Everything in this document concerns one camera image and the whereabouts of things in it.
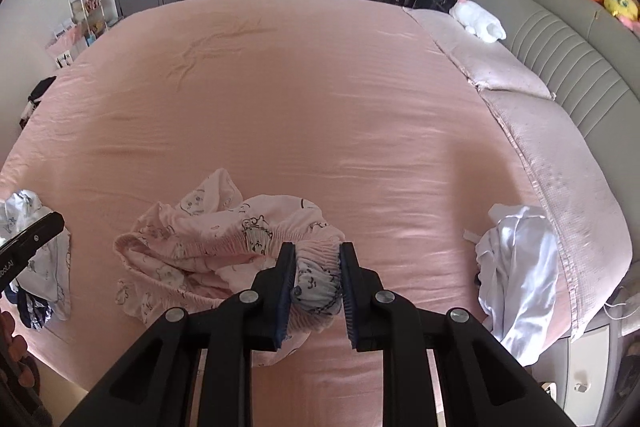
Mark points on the white garment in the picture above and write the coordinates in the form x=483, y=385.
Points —
x=520, y=267

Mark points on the pink plush toy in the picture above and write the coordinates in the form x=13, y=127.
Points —
x=632, y=25

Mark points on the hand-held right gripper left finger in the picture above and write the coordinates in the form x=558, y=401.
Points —
x=286, y=287

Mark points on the pale blue printed pajama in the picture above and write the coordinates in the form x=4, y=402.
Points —
x=50, y=267

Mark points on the bed with pink sheet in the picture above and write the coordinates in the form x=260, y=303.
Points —
x=300, y=107

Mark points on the pink pillow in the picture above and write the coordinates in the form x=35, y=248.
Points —
x=560, y=157
x=480, y=57

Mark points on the white plush toy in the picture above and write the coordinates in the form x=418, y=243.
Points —
x=475, y=17

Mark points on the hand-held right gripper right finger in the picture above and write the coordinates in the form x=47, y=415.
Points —
x=348, y=292

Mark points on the pink pajama pants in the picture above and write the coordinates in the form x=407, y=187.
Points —
x=200, y=252

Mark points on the navy cloth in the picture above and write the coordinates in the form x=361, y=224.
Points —
x=30, y=312

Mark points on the yellow plush toy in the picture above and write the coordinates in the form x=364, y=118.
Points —
x=620, y=2

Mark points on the dark clothes pile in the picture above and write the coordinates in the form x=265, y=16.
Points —
x=37, y=99

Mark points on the pink storage basket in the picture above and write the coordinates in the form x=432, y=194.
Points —
x=67, y=47

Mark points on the white nightstand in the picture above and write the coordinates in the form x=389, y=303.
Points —
x=585, y=367

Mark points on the grey padded headboard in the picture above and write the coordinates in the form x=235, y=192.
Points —
x=550, y=32

